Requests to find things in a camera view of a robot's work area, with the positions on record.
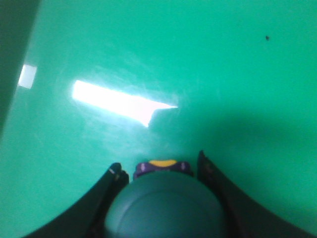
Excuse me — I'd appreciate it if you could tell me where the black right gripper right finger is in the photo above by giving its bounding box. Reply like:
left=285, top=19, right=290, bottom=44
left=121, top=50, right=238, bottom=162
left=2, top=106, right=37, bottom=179
left=197, top=150, right=311, bottom=238

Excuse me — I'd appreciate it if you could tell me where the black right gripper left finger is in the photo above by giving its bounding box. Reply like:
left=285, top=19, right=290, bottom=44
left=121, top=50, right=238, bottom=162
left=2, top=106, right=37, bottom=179
left=26, top=163, right=129, bottom=238

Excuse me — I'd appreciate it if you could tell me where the green mushroom push button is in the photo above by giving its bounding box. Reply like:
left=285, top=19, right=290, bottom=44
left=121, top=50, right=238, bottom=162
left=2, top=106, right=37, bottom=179
left=104, top=160, right=229, bottom=238

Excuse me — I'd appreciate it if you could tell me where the green plastic tray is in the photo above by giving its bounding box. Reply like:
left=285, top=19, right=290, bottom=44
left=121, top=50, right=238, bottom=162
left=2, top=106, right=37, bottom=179
left=0, top=0, right=317, bottom=238

